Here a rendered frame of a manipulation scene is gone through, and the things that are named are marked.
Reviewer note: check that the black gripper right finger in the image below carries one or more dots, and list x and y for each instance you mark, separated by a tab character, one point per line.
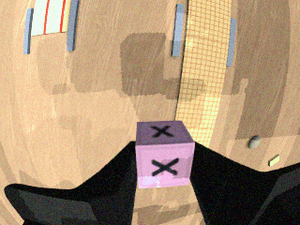
233	194

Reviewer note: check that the pink cube with black x marks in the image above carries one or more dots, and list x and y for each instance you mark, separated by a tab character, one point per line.
164	150

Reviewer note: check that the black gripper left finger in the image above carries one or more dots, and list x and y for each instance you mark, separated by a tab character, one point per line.
107	198

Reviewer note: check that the tan gridded strip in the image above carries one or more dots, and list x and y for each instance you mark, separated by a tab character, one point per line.
204	62

